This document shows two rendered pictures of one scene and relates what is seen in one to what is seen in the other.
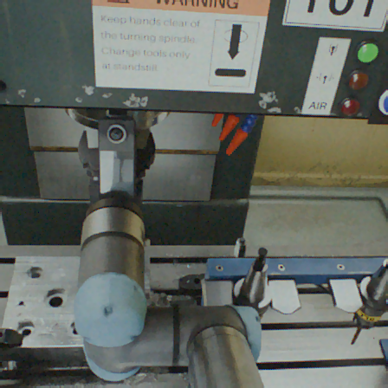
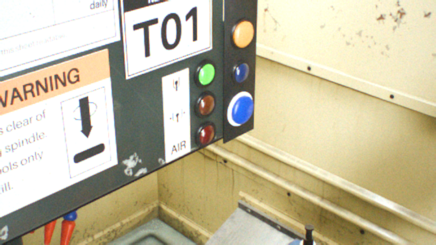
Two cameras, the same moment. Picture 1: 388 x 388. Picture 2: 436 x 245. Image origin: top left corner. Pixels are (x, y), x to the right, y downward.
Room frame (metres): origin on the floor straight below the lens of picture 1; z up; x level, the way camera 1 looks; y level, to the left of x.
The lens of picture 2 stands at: (0.06, 0.17, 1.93)
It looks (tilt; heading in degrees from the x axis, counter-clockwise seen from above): 28 degrees down; 328
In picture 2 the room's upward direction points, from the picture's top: straight up
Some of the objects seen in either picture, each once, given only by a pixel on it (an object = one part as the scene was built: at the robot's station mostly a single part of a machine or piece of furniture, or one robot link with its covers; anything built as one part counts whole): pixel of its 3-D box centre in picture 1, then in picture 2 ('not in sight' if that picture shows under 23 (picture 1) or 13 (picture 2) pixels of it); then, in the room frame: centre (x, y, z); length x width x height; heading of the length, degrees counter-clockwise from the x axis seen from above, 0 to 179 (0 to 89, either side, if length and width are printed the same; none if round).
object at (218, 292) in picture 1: (218, 297); not in sight; (0.57, -0.01, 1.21); 0.07 x 0.05 x 0.01; 13
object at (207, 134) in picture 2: (350, 107); (206, 135); (0.51, -0.11, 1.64); 0.02 x 0.01 x 0.02; 103
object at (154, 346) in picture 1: (127, 336); not in sight; (0.39, 0.10, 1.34); 0.11 x 0.08 x 0.11; 101
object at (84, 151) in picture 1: (96, 152); not in sight; (0.59, 0.19, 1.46); 0.09 x 0.05 x 0.02; 26
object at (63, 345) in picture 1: (80, 305); not in sight; (0.68, 0.27, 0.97); 0.29 x 0.23 x 0.05; 103
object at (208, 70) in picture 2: (367, 52); (205, 74); (0.51, -0.11, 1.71); 0.02 x 0.01 x 0.02; 103
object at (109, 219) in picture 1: (116, 236); not in sight; (0.46, 0.13, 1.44); 0.08 x 0.05 x 0.08; 103
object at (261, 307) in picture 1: (251, 296); not in sight; (0.58, -0.06, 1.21); 0.06 x 0.06 x 0.03
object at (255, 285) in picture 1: (255, 279); not in sight; (0.58, -0.06, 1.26); 0.04 x 0.04 x 0.07
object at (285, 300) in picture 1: (283, 296); not in sight; (0.59, -0.12, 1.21); 0.07 x 0.05 x 0.01; 13
